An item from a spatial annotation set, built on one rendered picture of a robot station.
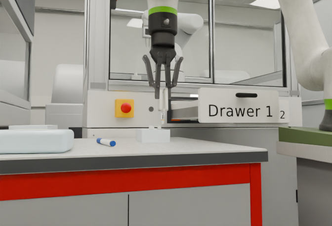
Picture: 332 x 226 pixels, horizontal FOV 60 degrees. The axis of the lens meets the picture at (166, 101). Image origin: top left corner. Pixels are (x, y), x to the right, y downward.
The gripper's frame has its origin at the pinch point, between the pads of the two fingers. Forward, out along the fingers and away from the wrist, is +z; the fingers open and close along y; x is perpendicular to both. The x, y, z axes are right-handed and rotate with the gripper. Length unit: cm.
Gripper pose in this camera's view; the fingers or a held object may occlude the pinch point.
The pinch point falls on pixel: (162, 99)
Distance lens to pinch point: 88.9
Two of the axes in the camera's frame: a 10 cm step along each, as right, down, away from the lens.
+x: -2.3, 0.7, 9.7
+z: 0.0, 10.0, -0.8
